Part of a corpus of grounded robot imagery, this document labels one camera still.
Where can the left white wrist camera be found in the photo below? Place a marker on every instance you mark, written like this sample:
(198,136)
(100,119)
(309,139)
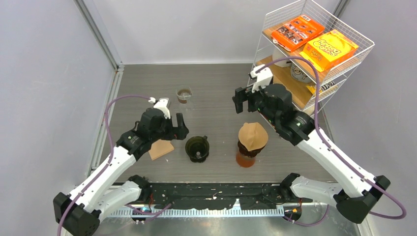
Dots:
(162,104)

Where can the aluminium frame rail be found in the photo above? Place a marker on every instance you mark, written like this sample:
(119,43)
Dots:
(141,210)

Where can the white ceramic mug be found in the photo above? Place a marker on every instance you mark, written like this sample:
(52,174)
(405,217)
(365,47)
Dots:
(277,54)

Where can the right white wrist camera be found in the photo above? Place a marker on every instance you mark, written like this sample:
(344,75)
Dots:
(262,76)

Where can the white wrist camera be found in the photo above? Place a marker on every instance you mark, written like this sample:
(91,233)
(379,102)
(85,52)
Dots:
(162,104)
(262,76)

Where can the brown paper coffee filter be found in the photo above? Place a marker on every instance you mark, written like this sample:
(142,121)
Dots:
(253,136)

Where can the yellow snack box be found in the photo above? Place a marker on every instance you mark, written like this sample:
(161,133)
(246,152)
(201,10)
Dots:
(328,50)

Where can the clear glass beaker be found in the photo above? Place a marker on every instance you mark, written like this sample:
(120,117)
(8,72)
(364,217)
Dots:
(184,96)

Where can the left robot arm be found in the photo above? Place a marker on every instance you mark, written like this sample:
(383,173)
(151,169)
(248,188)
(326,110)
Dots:
(81,211)

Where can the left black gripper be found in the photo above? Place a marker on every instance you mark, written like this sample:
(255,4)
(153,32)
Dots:
(177,132)

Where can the orange snack box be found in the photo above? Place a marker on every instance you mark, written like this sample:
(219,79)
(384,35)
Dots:
(296,32)

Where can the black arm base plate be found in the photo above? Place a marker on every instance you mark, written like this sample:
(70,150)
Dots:
(217,195)

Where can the amber brown coffee dripper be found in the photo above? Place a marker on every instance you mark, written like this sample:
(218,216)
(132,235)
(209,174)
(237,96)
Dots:
(242,150)

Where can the white wire shelf rack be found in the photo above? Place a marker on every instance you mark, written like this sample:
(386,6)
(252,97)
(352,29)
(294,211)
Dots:
(336,76)

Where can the dark green coffee dripper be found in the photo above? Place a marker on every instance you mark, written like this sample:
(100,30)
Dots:
(197,149)

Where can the orange glass carafe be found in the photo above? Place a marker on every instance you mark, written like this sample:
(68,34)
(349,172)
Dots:
(245,161)

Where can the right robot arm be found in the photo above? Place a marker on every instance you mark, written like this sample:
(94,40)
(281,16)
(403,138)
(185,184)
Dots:
(355,192)

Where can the yellow black snack packet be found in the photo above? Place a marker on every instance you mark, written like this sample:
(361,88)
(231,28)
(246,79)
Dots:
(323,87)

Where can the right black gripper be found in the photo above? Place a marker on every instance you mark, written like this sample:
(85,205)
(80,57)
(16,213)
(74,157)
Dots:
(242,95)

